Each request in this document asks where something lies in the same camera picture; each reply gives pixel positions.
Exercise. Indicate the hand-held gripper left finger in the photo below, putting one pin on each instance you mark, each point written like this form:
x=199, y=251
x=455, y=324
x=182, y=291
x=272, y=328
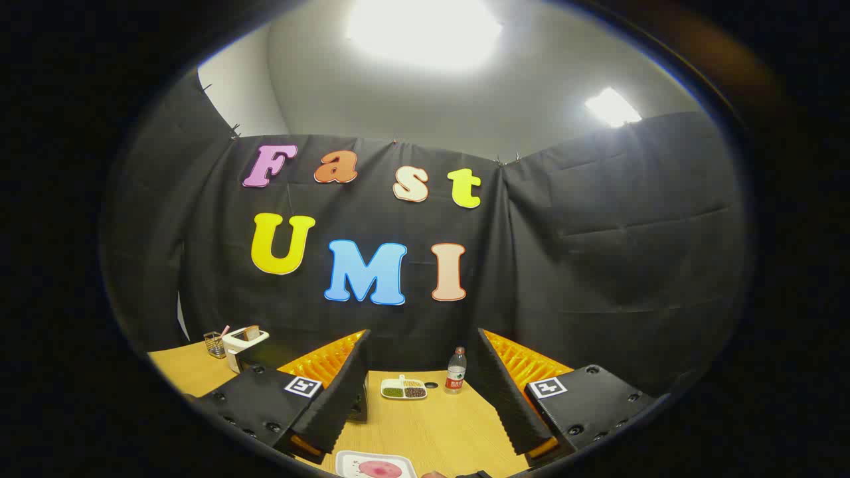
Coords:
x=339, y=398

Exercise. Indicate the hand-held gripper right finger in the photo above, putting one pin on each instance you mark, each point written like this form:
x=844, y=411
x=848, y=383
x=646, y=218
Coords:
x=508, y=398

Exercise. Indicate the white square plate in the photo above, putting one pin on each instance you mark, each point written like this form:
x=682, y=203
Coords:
x=348, y=461

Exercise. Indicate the pink ham slice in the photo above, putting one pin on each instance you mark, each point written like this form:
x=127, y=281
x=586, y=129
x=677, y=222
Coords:
x=380, y=469

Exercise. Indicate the white bread toaster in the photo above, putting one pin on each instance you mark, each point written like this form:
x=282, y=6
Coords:
x=234, y=345

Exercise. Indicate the clear water bottle red label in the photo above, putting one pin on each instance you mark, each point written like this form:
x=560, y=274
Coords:
x=455, y=375

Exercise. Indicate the white divided dish with beans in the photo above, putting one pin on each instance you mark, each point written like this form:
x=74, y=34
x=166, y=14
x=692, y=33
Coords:
x=404, y=392

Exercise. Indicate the brown bread slice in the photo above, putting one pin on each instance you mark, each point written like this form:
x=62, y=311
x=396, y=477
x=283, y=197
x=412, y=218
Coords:
x=251, y=332

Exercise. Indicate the black backdrop cloth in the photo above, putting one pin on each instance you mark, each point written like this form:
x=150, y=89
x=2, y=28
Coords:
x=597, y=265

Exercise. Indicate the small ceiling light panel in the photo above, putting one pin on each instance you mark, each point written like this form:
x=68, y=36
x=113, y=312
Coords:
x=611, y=107

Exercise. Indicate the large ceiling light panel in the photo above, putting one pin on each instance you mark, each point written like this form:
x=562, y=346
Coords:
x=425, y=33

